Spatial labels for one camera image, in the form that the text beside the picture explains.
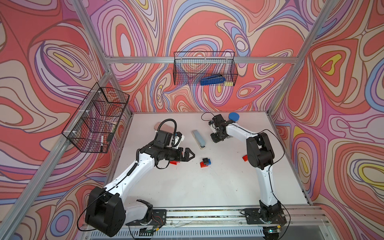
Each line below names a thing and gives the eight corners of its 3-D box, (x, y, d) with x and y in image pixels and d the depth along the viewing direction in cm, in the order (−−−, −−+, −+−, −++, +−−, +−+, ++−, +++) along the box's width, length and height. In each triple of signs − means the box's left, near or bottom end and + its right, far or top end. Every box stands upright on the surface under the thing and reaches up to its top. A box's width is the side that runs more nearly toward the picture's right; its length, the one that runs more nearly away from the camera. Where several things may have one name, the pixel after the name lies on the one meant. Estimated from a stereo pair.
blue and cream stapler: (200, 149, 100) (201, 146, 98) (191, 133, 109) (191, 131, 106) (206, 147, 101) (206, 144, 99) (196, 131, 110) (196, 129, 108)
